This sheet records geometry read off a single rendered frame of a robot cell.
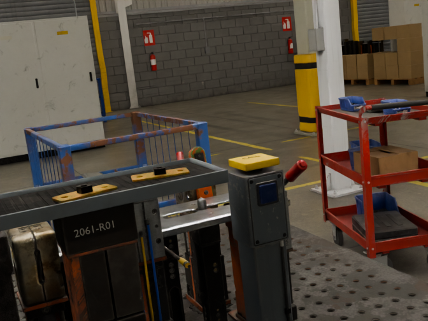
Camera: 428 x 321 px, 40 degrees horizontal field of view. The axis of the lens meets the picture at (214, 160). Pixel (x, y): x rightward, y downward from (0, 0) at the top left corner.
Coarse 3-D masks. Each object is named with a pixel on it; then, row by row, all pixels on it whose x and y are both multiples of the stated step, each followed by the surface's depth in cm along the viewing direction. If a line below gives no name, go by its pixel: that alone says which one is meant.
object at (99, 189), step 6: (78, 186) 80; (84, 186) 80; (90, 186) 80; (96, 186) 83; (102, 186) 83; (108, 186) 82; (114, 186) 82; (72, 192) 81; (78, 192) 80; (84, 192) 79; (90, 192) 80; (96, 192) 79; (102, 192) 80; (54, 198) 79; (60, 198) 78; (66, 198) 78; (72, 198) 78; (78, 198) 78
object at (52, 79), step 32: (0, 32) 832; (32, 32) 851; (64, 32) 869; (0, 64) 837; (32, 64) 856; (64, 64) 875; (0, 96) 843; (32, 96) 862; (64, 96) 881; (96, 96) 901; (0, 128) 848; (64, 128) 887; (96, 128) 907; (0, 160) 857
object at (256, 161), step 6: (246, 156) 94; (252, 156) 94; (258, 156) 93; (264, 156) 93; (270, 156) 92; (234, 162) 92; (240, 162) 90; (246, 162) 89; (252, 162) 89; (258, 162) 89; (264, 162) 90; (270, 162) 90; (276, 162) 91; (240, 168) 90; (246, 168) 89; (252, 168) 89; (258, 168) 90
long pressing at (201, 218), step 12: (180, 204) 132; (216, 204) 130; (180, 216) 123; (192, 216) 122; (204, 216) 121; (216, 216) 119; (228, 216) 119; (168, 228) 114; (180, 228) 115; (192, 228) 116; (60, 252) 107
